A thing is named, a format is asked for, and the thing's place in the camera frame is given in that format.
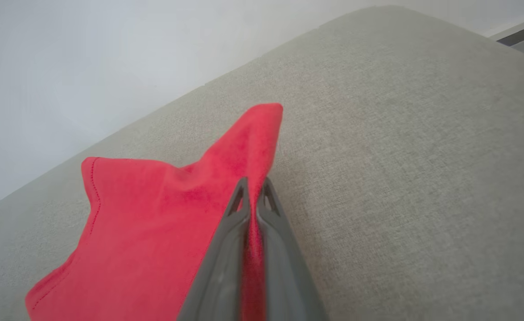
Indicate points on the grey fabric sofa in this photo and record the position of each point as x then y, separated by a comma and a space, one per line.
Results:
400, 156

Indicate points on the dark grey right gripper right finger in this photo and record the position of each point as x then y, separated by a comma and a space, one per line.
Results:
284, 267

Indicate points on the red shorts with white stripe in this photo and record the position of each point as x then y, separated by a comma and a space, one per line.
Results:
154, 232

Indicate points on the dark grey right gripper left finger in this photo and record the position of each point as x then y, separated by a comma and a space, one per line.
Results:
221, 267

